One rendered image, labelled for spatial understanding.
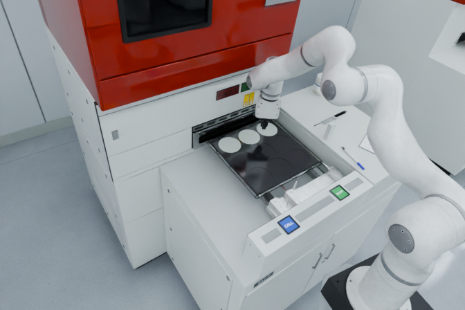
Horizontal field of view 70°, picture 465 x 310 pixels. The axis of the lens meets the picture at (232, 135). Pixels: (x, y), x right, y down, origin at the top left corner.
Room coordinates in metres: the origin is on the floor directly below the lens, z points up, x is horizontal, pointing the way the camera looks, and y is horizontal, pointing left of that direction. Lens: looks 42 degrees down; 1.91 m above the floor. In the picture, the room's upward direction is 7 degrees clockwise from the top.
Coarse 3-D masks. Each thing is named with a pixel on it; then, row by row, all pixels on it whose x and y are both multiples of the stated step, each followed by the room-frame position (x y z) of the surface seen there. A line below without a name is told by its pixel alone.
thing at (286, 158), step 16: (256, 128) 1.20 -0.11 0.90; (256, 144) 1.09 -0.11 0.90; (272, 144) 1.11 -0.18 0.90; (288, 144) 1.12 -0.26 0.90; (240, 160) 0.98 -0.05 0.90; (256, 160) 0.99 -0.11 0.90; (272, 160) 1.00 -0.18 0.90; (288, 160) 1.02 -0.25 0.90; (304, 160) 1.03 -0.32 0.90; (256, 176) 0.90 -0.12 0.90; (272, 176) 0.91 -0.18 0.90; (288, 176) 0.92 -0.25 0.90; (256, 192) 0.82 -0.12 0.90
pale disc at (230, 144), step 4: (220, 140) 1.09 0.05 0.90; (224, 140) 1.09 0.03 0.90; (228, 140) 1.09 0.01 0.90; (232, 140) 1.10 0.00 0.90; (236, 140) 1.10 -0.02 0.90; (220, 144) 1.06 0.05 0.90; (224, 144) 1.07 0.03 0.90; (228, 144) 1.07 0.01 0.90; (232, 144) 1.07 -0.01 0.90; (236, 144) 1.08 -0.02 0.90; (240, 144) 1.08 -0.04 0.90; (220, 148) 1.04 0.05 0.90; (224, 148) 1.04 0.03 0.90; (228, 148) 1.04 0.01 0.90; (232, 148) 1.05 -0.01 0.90; (236, 148) 1.05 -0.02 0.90; (228, 152) 1.02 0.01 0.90
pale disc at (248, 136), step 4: (240, 132) 1.16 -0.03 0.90; (244, 132) 1.16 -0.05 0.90; (248, 132) 1.17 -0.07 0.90; (252, 132) 1.17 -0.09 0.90; (256, 132) 1.17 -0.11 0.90; (240, 136) 1.13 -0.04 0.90; (244, 136) 1.13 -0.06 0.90; (248, 136) 1.14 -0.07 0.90; (252, 136) 1.14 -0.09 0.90; (256, 136) 1.14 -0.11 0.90; (244, 140) 1.10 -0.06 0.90; (248, 140) 1.11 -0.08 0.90; (252, 140) 1.11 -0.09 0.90; (256, 140) 1.11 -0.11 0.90
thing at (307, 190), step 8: (320, 176) 0.96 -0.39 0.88; (328, 176) 0.97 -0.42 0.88; (312, 184) 0.91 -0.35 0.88; (320, 184) 0.92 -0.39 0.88; (328, 184) 0.92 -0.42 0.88; (296, 192) 0.86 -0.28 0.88; (304, 192) 0.86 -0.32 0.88; (312, 192) 0.87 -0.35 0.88; (280, 200) 0.81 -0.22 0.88; (288, 208) 0.78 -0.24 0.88; (272, 216) 0.75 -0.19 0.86
